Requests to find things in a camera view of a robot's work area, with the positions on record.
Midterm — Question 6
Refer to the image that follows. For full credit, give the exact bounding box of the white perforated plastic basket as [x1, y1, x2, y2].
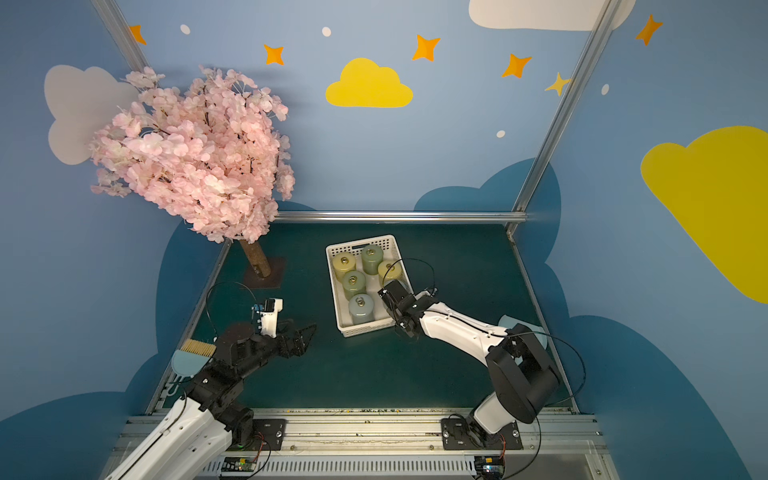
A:
[325, 235, 412, 337]

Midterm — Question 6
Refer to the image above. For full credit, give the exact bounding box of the yellow canister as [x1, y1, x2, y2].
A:
[331, 252, 357, 281]
[377, 260, 403, 287]

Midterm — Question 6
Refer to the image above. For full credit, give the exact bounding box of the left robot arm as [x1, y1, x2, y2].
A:
[107, 322, 317, 479]

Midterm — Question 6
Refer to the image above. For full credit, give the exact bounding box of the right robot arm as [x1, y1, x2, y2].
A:
[378, 281, 563, 435]

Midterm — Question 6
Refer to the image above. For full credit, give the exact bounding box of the blue hand brush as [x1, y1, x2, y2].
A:
[167, 339, 216, 395]

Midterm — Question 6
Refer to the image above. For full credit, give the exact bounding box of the light blue dustpan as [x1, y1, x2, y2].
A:
[497, 314, 549, 350]

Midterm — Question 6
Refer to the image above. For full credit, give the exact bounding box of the pink cherry blossom tree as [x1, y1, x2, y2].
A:
[89, 67, 295, 276]

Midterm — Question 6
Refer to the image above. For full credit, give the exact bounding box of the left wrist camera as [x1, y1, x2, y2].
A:
[252, 298, 283, 338]

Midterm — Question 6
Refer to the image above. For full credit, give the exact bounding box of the dark tree base plate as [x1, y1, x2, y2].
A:
[242, 256, 287, 289]

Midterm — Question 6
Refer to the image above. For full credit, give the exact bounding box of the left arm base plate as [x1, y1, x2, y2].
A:
[229, 418, 287, 451]

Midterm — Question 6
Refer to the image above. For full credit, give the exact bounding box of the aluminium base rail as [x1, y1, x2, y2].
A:
[98, 407, 619, 480]

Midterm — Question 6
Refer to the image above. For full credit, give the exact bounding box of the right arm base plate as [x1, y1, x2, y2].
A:
[440, 414, 523, 451]

